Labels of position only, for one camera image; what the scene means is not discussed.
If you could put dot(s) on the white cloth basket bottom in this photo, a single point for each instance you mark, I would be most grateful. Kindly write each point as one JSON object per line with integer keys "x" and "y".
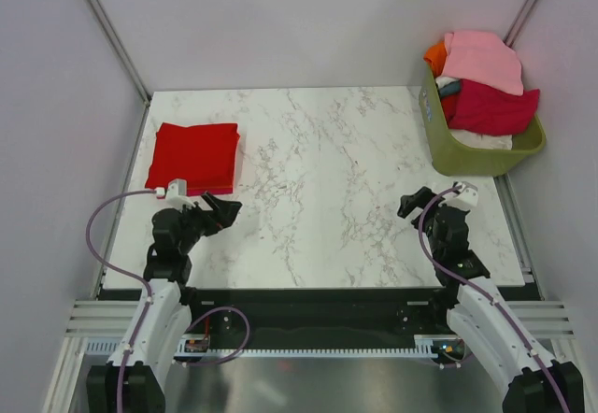
{"x": 483, "y": 142}

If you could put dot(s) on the pink t-shirt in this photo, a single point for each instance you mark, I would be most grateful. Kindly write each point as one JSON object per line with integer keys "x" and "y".
{"x": 484, "y": 58}

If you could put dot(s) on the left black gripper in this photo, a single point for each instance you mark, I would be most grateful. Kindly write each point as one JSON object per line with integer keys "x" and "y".
{"x": 222, "y": 213}

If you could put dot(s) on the crimson t-shirt in basket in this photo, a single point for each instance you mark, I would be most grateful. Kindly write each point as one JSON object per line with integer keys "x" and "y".
{"x": 484, "y": 110}

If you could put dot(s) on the red t-shirt in basket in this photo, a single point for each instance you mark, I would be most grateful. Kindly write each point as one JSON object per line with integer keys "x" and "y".
{"x": 449, "y": 106}

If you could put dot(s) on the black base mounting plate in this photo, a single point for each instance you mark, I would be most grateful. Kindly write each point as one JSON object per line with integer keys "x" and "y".
{"x": 321, "y": 318}

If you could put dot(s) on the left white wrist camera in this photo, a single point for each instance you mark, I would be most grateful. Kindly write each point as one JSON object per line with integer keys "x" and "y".
{"x": 175, "y": 194}

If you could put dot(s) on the aluminium frame post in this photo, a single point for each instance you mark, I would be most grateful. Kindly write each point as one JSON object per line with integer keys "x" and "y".
{"x": 114, "y": 41}
{"x": 518, "y": 24}

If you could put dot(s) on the white slotted cable duct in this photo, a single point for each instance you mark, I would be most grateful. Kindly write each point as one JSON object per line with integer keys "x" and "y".
{"x": 424, "y": 348}

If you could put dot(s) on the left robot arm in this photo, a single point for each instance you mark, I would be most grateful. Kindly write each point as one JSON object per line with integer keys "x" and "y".
{"x": 133, "y": 378}

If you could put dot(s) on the orange t-shirt in basket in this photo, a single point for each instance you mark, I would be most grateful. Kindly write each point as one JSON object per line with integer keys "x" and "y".
{"x": 436, "y": 57}

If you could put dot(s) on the folded red t-shirt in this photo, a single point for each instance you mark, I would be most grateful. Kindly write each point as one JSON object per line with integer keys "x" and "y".
{"x": 204, "y": 155}

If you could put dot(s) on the left aluminium frame post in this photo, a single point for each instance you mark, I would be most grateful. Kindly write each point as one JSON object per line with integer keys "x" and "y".
{"x": 114, "y": 41}

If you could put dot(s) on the white t-shirt in basket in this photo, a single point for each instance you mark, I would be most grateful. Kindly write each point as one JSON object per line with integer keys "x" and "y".
{"x": 444, "y": 81}

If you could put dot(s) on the olive green plastic basket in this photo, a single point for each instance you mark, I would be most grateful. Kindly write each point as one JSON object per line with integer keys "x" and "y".
{"x": 452, "y": 158}

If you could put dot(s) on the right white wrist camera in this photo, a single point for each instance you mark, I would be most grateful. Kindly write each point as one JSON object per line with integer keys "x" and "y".
{"x": 465, "y": 196}

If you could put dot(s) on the right aluminium frame post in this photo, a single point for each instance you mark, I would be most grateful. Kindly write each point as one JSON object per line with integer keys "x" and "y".
{"x": 518, "y": 24}

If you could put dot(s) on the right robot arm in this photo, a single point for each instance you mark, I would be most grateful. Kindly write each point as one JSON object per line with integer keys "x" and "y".
{"x": 529, "y": 377}

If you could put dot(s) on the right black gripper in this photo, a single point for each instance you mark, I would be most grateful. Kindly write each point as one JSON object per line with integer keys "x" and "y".
{"x": 420, "y": 199}

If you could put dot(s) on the teal t-shirt in basket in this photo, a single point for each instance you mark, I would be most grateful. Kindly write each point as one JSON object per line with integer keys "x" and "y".
{"x": 450, "y": 89}

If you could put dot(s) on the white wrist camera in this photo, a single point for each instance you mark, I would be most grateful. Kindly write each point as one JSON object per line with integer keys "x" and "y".
{"x": 175, "y": 194}
{"x": 465, "y": 196}

